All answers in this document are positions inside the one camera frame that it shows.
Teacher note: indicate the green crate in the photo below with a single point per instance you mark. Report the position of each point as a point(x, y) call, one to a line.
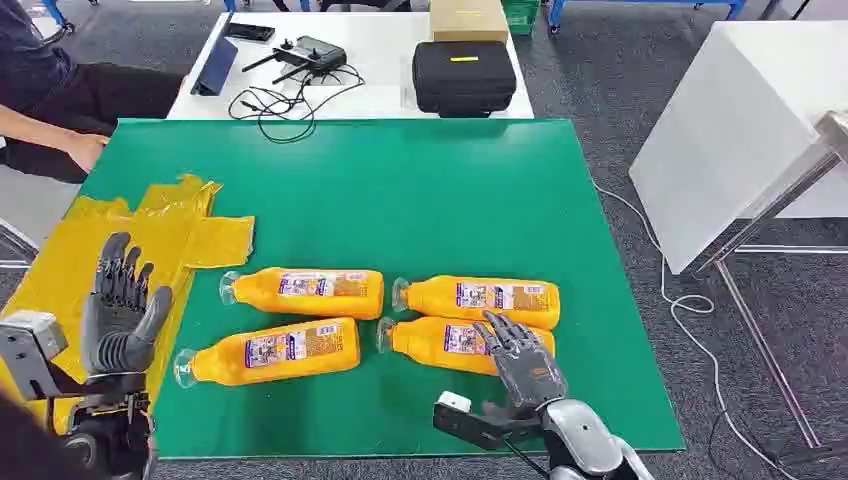
point(520, 13)

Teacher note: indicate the green mat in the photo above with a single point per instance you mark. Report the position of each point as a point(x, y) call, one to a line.
point(397, 199)

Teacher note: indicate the cardboard box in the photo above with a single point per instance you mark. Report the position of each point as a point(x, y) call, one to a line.
point(467, 20)

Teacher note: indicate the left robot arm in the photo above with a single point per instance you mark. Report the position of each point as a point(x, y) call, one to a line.
point(112, 430)

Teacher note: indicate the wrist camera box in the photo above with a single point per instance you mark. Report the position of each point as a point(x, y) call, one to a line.
point(464, 424)
point(30, 351)

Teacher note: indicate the black carry case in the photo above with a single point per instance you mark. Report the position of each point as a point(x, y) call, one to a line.
point(464, 83)

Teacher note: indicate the yellow plastic sheet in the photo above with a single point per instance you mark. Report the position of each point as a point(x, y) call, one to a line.
point(172, 232)

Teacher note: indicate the orange drink bottle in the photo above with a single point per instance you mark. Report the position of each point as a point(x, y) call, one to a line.
point(218, 368)
point(417, 341)
point(430, 301)
point(258, 295)

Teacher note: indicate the blue metal frame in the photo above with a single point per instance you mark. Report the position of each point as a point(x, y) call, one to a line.
point(554, 14)

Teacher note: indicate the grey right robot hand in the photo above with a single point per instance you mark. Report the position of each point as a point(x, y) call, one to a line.
point(530, 378)

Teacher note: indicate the black remote controller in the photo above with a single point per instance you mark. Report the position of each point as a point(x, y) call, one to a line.
point(318, 54)

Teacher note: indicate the person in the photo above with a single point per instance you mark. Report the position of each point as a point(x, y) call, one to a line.
point(99, 93)

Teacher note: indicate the grey metal chair leg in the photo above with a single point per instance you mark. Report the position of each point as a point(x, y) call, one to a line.
point(20, 238)

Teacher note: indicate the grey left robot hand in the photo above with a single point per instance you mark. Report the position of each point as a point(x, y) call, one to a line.
point(116, 318)

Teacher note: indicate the person's hand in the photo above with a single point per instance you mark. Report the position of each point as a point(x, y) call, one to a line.
point(89, 151)

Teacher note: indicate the black phone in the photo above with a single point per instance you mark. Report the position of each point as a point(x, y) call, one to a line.
point(248, 32)

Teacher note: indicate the white side table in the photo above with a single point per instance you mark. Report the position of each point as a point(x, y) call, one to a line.
point(729, 132)

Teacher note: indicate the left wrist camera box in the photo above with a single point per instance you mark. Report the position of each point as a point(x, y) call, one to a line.
point(30, 351)

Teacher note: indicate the blue metal leg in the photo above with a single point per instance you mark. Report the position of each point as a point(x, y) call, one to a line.
point(58, 13)

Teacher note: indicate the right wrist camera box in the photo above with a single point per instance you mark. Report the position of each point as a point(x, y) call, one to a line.
point(464, 424)

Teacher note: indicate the steel table frame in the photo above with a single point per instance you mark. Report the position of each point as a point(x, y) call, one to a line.
point(762, 344)

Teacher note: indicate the dark blue tablet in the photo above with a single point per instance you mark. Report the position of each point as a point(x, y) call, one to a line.
point(215, 66)

